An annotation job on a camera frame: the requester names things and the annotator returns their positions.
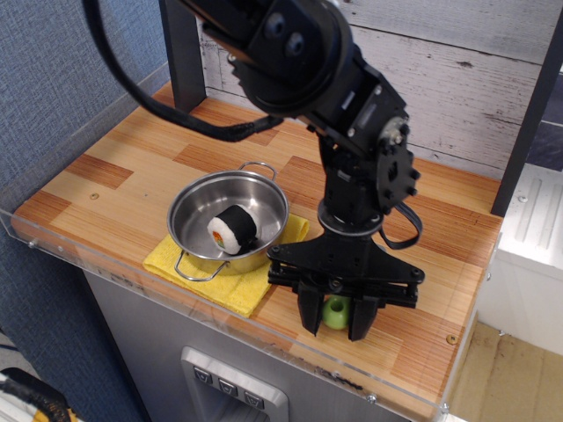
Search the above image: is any grey cabinet with dispenser panel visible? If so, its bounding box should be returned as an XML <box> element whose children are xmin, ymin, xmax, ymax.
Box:
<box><xmin>86</xmin><ymin>273</ymin><xmax>406</xmax><ymax>421</ymax></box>

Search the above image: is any yellow cloth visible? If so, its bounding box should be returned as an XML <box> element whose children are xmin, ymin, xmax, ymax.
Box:
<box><xmin>143</xmin><ymin>214</ymin><xmax>311</xmax><ymax>319</ymax></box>

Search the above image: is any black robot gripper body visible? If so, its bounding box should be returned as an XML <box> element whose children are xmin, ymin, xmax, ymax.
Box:
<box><xmin>267</xmin><ymin>210</ymin><xmax>425</xmax><ymax>308</ymax></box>

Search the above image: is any black vertical post right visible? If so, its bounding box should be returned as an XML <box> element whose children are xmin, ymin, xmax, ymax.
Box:
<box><xmin>491</xmin><ymin>11</ymin><xmax>562</xmax><ymax>217</ymax></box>

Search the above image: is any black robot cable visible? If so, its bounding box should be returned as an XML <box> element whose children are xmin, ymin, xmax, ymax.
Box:
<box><xmin>82</xmin><ymin>0</ymin><xmax>424</xmax><ymax>250</ymax></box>

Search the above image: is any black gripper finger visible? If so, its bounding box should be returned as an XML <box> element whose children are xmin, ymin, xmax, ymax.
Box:
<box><xmin>348</xmin><ymin>298</ymin><xmax>386</xmax><ymax>342</ymax></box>
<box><xmin>297</xmin><ymin>285</ymin><xmax>325</xmax><ymax>336</ymax></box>

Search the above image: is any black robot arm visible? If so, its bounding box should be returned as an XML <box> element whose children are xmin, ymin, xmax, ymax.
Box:
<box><xmin>187</xmin><ymin>1</ymin><xmax>424</xmax><ymax>341</ymax></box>

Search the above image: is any green handled grey spatula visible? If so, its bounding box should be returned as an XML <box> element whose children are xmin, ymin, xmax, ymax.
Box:
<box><xmin>322</xmin><ymin>295</ymin><xmax>351</xmax><ymax>331</ymax></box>

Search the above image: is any white appliance at right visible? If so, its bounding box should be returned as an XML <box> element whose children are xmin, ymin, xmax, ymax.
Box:
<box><xmin>476</xmin><ymin>164</ymin><xmax>562</xmax><ymax>354</ymax></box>

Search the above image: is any clear acrylic table guard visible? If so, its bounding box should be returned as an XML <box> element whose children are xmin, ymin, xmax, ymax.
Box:
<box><xmin>1</xmin><ymin>58</ymin><xmax>501</xmax><ymax>420</ymax></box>

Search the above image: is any toy sushi roll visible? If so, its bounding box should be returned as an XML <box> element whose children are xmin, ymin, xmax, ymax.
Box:
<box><xmin>207</xmin><ymin>204</ymin><xmax>261</xmax><ymax>255</ymax></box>

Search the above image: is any stainless steel pot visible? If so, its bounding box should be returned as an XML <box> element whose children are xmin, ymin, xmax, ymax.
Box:
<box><xmin>167</xmin><ymin>162</ymin><xmax>289</xmax><ymax>282</ymax></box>

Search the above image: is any yellow black object bottom left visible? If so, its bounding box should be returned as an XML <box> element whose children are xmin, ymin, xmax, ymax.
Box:
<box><xmin>1</xmin><ymin>367</ymin><xmax>81</xmax><ymax>422</ymax></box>

